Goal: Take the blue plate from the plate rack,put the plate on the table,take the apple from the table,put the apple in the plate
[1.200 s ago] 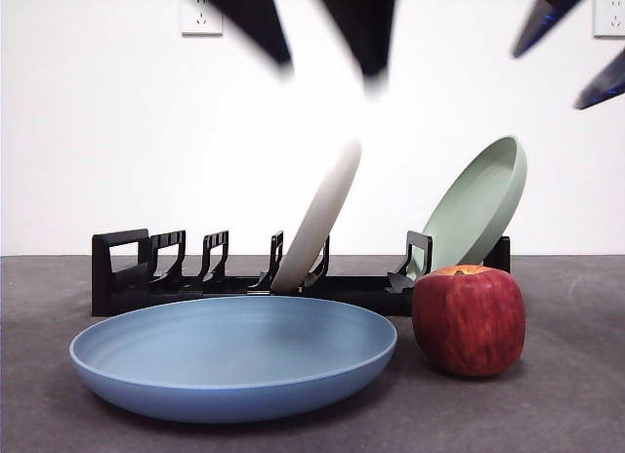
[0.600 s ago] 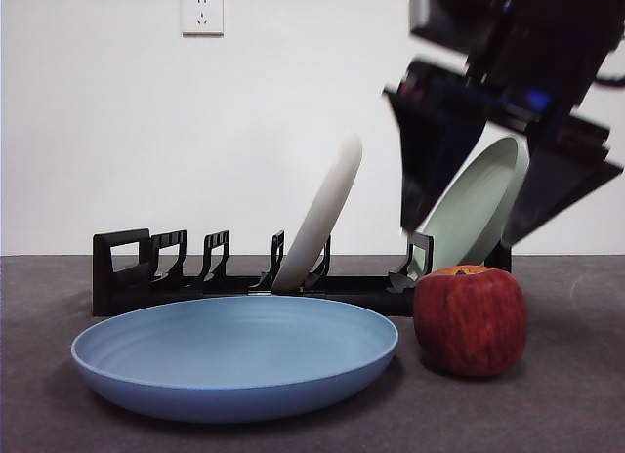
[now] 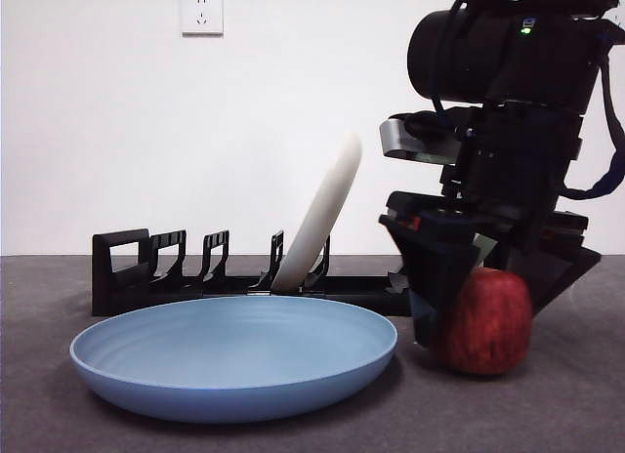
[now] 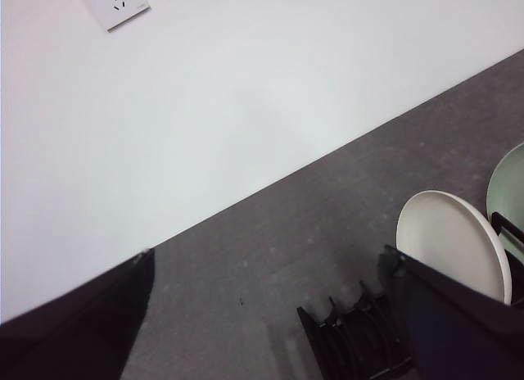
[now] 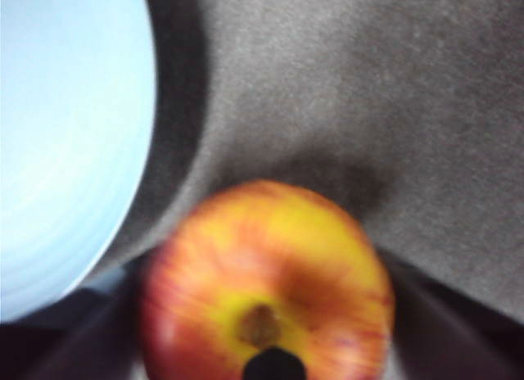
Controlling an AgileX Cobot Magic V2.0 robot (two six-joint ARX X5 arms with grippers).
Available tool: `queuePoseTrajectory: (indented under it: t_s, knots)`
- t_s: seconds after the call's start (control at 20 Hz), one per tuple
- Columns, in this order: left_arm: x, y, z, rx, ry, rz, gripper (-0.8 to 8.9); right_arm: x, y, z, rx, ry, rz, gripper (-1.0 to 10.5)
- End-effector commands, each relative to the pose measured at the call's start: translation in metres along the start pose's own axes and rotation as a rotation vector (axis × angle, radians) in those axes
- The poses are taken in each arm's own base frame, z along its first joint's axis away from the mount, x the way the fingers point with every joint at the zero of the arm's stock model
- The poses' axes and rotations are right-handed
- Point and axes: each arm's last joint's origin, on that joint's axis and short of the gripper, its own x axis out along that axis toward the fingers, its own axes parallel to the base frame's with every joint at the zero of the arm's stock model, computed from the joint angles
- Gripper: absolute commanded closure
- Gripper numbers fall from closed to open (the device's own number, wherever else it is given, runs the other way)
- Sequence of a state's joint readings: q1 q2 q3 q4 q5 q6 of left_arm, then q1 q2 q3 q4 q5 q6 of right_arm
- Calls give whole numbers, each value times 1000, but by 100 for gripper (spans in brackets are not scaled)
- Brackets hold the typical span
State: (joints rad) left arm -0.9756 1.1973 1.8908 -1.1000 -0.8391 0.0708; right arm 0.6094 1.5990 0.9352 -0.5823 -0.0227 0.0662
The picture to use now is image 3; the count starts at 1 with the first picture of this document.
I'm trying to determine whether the red apple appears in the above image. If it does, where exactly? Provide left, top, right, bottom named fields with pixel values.
left=431, top=267, right=534, bottom=377

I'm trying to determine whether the blue round plate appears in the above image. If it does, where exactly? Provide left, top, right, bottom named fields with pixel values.
left=69, top=296, right=399, bottom=425

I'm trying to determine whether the white round plate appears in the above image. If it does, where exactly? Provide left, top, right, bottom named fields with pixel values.
left=271, top=132, right=363, bottom=293

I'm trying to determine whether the black plastic plate rack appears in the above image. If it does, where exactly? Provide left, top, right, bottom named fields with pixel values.
left=91, top=227, right=416, bottom=318

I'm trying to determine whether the dark blue braided cable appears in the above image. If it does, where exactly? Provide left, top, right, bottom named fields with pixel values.
left=561, top=13, right=625, bottom=201

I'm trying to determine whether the pale grey camera box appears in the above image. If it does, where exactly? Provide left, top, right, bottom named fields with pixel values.
left=379, top=112, right=471, bottom=164

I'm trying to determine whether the white wall socket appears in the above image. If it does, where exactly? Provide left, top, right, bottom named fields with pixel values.
left=181, top=0, right=225, bottom=38

